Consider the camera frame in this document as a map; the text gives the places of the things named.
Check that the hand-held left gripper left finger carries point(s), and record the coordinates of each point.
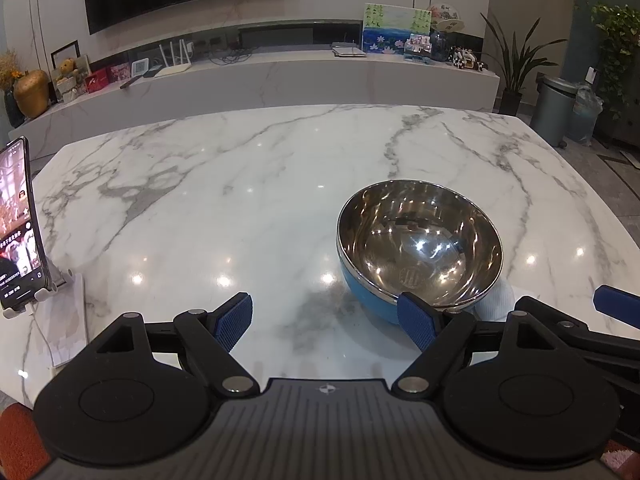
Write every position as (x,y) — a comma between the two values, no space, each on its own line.
(235,321)

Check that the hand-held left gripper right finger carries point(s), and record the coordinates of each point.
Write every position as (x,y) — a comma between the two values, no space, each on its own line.
(417,321)

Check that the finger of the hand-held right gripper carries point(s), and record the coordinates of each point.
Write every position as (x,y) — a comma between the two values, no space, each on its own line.
(617,301)
(555,314)

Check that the white cloth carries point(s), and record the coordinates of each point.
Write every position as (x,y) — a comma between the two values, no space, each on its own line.
(496,301)

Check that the steel bowl with blue outside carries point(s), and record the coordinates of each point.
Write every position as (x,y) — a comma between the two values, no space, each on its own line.
(420,240)

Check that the orange chair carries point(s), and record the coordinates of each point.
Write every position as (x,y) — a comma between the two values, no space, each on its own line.
(617,462)
(20,442)

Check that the dark planter cabinet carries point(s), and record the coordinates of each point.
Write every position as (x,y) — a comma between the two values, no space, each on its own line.
(627,127)

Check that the white phone stand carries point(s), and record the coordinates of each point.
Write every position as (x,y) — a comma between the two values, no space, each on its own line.
(62,281)

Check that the bin with plastic bag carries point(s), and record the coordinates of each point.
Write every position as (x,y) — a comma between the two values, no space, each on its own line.
(586,115)

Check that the grey trash bin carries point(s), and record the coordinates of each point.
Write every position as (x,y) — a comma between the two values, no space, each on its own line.
(550,110)

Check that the potted plant with long leaves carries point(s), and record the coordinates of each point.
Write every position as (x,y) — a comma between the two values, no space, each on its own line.
(511,102)

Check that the black smartphone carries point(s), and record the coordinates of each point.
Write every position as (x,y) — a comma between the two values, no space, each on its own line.
(17,220)

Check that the dark remote control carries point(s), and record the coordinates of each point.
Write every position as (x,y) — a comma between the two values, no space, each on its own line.
(131,82)

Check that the white router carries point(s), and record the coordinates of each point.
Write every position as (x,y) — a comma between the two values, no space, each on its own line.
(174,67)

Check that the leafy green plant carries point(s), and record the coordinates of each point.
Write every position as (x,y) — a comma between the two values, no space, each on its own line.
(617,40)

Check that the small black device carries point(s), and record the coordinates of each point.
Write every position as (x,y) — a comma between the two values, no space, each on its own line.
(152,72)

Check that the panda figurines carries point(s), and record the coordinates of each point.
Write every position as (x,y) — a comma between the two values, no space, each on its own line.
(465,57)

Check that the small white display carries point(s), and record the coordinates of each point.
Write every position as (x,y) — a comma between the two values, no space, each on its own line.
(139,66)

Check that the pink card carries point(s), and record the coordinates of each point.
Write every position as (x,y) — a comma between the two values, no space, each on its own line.
(120,72)

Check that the small photo print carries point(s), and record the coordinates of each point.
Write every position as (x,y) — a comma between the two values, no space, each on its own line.
(418,46)

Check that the dark glass jar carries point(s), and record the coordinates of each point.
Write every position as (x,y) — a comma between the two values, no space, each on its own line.
(440,46)

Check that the red gift box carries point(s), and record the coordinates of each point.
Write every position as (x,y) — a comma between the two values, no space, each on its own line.
(96,82)

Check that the grey notebook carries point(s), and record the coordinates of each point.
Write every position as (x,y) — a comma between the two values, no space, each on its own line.
(347,51)

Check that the lotus pond painting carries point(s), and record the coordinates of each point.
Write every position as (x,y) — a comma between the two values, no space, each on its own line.
(387,27)

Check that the brown teddy bear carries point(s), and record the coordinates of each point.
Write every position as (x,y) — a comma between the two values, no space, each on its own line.
(66,71)

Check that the golden vase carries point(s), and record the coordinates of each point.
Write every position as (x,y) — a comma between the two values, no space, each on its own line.
(31,95)

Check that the round paper fan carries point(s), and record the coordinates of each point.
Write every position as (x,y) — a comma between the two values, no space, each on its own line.
(444,16)

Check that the dried flowers in dark vase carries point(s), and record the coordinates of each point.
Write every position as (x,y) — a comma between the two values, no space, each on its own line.
(12,109)

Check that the black picture frame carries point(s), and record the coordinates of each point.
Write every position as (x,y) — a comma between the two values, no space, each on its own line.
(70,49)

